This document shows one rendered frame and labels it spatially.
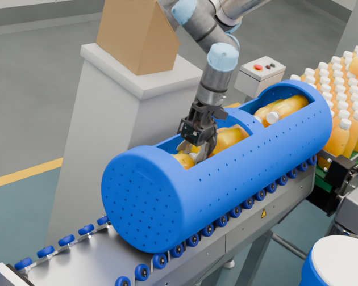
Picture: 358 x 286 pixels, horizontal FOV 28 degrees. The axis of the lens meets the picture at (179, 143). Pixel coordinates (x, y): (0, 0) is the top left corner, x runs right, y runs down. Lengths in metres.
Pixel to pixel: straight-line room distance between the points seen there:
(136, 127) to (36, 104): 2.01
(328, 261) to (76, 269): 0.69
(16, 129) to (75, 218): 1.42
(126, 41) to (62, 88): 2.22
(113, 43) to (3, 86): 2.10
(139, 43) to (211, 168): 0.61
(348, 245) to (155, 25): 0.91
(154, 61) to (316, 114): 0.57
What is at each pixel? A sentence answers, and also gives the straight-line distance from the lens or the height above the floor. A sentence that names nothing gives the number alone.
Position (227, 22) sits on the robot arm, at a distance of 2.40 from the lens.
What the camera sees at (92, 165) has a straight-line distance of 2.58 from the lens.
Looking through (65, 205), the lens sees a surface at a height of 0.49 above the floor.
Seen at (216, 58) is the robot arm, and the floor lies 1.49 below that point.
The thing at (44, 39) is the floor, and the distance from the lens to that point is 5.15.
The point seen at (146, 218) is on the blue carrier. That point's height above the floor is 1.07.
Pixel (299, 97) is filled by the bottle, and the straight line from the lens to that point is 2.47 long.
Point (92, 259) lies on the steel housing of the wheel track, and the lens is 1.92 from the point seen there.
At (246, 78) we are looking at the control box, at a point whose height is 1.06.
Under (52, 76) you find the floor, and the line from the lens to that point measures 4.68.
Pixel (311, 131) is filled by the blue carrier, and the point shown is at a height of 1.16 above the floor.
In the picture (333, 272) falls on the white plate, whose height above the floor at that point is 1.04.
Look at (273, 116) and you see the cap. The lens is 2.34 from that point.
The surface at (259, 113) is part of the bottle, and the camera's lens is 2.40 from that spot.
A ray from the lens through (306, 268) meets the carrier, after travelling 2.03.
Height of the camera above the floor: 2.20
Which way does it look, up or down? 31 degrees down
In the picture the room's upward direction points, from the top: 17 degrees clockwise
